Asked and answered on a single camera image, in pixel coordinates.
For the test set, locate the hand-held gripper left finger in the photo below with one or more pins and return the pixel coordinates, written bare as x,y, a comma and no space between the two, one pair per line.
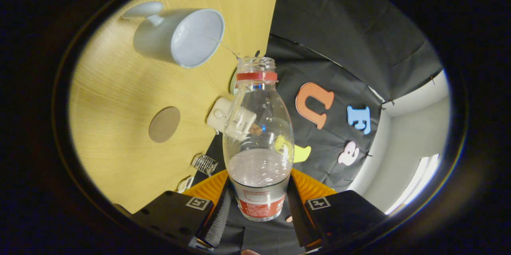
218,223

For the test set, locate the clear juice bottle red label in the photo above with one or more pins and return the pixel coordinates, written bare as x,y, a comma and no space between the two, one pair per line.
259,175

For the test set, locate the white toaster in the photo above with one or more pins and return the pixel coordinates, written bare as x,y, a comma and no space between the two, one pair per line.
217,115

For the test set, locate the round brown coaster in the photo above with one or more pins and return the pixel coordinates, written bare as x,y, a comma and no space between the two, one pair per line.
164,124

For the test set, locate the white divided bean tray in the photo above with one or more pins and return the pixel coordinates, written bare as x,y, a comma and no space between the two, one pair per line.
185,185

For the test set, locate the wooden table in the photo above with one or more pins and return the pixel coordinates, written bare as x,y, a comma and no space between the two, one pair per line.
119,107

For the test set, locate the white cup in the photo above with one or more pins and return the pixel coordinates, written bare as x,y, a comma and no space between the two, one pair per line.
155,43

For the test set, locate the bread slice in toaster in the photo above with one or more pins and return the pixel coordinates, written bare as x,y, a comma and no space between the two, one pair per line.
256,129

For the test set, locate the small pale green plate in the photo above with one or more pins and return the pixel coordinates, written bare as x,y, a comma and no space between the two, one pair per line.
233,83

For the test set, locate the large ceiling light panel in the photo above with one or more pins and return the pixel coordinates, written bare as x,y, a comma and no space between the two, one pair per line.
415,183

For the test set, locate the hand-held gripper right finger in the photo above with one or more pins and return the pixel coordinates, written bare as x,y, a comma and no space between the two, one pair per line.
297,219

